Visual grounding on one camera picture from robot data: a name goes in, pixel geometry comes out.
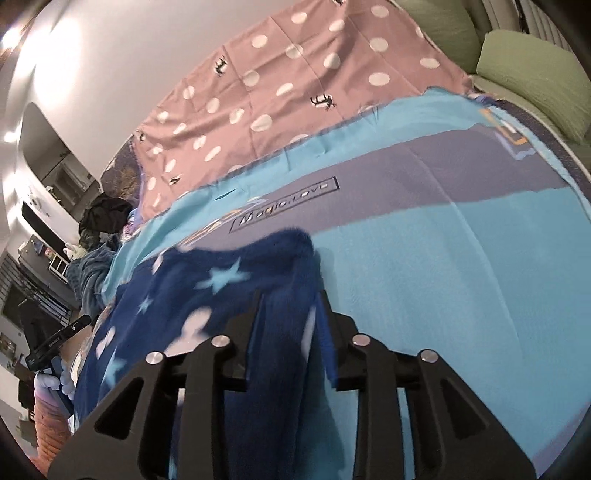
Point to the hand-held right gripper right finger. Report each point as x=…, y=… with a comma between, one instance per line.
x=328, y=350

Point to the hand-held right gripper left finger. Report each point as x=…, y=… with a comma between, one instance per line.
x=251, y=332

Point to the blue fleece star-print onesie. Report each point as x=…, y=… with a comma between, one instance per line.
x=231, y=277

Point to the person's left forearm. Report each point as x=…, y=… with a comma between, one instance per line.
x=51, y=429

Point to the dark clothes pile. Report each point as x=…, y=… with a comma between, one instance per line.
x=104, y=214

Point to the person's left hand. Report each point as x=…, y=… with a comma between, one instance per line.
x=48, y=383

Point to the white metal rack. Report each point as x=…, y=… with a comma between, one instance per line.
x=59, y=266

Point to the grey-blue fleece blanket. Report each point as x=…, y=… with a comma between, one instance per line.
x=90, y=272

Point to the white plush toy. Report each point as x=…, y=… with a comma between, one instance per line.
x=74, y=250

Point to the teal and grey printed blanket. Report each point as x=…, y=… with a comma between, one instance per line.
x=415, y=254

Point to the alcove cabinet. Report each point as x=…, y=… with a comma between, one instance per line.
x=69, y=177

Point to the blue patterned mattress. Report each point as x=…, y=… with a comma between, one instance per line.
x=120, y=180

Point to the pink polka dot sheet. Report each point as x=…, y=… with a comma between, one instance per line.
x=300, y=83

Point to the small green pillow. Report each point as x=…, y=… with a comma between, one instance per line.
x=443, y=32

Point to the large green pillow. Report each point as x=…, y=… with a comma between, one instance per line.
x=531, y=74

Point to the beige curtains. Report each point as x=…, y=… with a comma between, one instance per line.
x=540, y=23

